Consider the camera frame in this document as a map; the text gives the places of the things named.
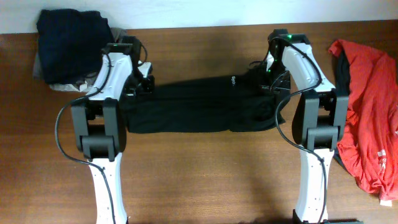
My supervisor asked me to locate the black polo shirt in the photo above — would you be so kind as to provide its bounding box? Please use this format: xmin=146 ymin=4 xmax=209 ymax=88
xmin=120 ymin=72 xmax=285 ymax=134

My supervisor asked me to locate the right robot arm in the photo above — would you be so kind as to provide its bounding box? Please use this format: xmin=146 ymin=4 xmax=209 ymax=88
xmin=262 ymin=29 xmax=348 ymax=223

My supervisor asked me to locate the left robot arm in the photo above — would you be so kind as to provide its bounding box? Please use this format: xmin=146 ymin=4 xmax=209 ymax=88
xmin=71 ymin=36 xmax=154 ymax=223

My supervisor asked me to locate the folded grey garment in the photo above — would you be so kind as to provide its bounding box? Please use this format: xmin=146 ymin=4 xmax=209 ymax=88
xmin=32 ymin=27 xmax=127 ymax=93

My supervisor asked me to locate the folded navy blue garment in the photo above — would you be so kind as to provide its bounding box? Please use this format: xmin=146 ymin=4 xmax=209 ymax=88
xmin=36 ymin=9 xmax=114 ymax=84

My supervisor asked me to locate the red t-shirt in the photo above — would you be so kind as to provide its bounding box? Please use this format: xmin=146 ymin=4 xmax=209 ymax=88
xmin=328 ymin=39 xmax=397 ymax=206

